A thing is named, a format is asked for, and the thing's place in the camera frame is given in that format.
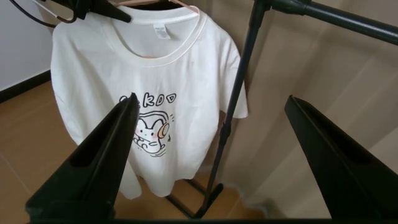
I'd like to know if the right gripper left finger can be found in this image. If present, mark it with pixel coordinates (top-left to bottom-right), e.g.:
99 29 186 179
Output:
25 92 140 220

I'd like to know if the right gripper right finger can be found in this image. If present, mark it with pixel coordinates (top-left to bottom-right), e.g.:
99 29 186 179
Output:
284 95 398 218

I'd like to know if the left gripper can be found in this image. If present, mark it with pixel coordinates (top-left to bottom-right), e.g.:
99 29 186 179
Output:
49 0 132 23

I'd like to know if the black garment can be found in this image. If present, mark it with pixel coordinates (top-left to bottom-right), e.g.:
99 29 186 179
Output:
133 1 187 12

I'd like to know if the white garment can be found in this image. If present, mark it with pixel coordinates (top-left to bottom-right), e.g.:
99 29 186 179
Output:
50 4 249 200

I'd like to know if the black clothes rack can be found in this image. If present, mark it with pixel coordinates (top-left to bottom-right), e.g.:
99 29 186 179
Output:
164 0 398 220

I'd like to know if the black cable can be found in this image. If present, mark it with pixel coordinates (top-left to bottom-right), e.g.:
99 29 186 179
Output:
9 0 57 29

